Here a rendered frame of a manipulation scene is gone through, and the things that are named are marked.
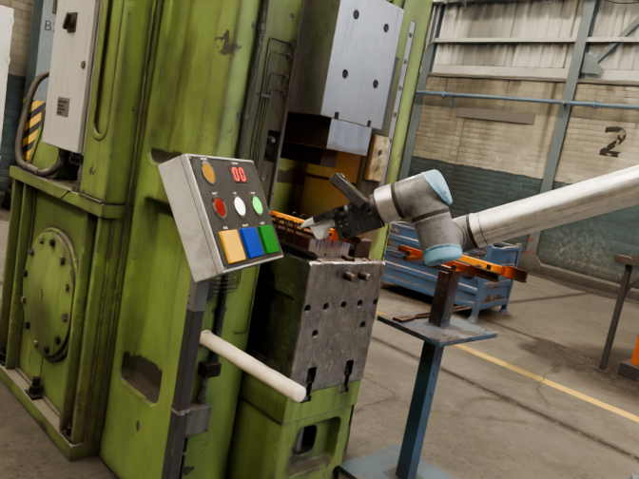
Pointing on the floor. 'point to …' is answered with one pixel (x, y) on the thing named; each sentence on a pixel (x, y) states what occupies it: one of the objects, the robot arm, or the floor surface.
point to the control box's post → (197, 300)
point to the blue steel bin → (482, 297)
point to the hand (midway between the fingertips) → (304, 222)
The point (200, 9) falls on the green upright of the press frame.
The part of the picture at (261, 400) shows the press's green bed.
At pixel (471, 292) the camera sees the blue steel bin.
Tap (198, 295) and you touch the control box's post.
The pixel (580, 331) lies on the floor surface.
